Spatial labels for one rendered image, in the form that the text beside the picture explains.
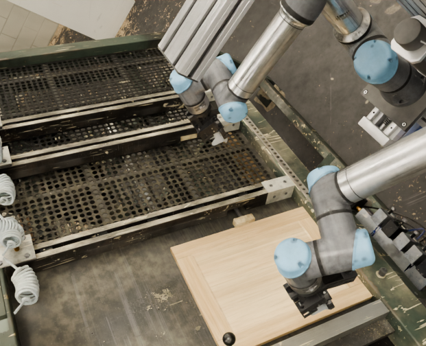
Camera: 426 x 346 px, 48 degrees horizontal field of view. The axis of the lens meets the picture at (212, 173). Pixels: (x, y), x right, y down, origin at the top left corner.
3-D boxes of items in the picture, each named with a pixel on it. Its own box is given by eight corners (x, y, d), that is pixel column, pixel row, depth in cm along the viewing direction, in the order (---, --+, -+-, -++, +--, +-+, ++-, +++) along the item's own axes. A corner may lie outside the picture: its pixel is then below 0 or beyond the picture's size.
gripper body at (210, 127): (195, 130, 163) (181, 108, 154) (217, 116, 163) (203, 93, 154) (205, 143, 158) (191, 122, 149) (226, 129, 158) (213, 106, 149)
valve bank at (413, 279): (472, 274, 171) (448, 270, 155) (442, 299, 176) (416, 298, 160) (381, 182, 202) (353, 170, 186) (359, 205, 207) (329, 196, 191)
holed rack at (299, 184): (346, 237, 176) (346, 237, 175) (339, 239, 175) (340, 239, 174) (176, 29, 279) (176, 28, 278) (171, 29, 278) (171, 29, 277)
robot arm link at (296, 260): (316, 266, 92) (274, 275, 94) (326, 285, 100) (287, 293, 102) (309, 230, 96) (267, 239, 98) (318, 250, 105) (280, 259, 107)
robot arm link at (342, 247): (360, 206, 95) (306, 220, 98) (376, 261, 91) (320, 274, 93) (362, 217, 102) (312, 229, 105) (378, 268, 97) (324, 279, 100)
